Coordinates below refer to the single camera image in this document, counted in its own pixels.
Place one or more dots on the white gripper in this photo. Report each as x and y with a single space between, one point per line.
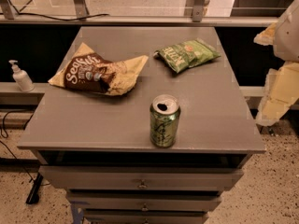
288 36

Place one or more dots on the green jalapeno chip bag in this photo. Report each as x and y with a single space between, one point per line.
187 54

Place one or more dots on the brown sea salt chip bag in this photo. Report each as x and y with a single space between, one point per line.
88 71

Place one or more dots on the green soda can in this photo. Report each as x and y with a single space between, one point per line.
164 117

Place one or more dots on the grey drawer cabinet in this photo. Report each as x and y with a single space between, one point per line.
216 129

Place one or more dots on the middle grey drawer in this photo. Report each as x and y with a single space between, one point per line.
144 201

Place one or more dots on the grey drawer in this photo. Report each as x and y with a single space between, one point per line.
140 178
144 201
150 217

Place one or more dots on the bottom grey drawer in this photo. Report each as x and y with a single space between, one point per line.
150 217

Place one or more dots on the top grey drawer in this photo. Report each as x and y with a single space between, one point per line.
140 178

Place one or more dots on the white pump dispenser bottle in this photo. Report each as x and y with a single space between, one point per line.
21 77

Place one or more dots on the metal window railing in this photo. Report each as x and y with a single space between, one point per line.
256 13

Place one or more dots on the black power plug strip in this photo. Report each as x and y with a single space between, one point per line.
33 196

